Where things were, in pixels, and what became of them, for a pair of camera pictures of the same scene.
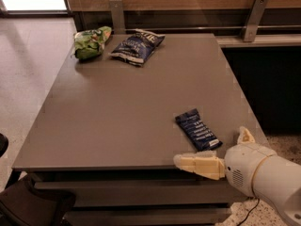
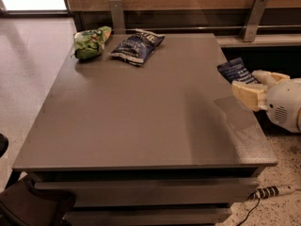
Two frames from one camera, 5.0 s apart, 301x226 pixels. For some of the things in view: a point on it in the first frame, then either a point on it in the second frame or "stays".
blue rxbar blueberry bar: [197, 131] -> [236, 70]
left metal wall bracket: [118, 17] stays
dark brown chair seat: [23, 204] stays
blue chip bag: [135, 47] stays
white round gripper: [242, 164] -> [283, 104]
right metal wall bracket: [256, 17] stays
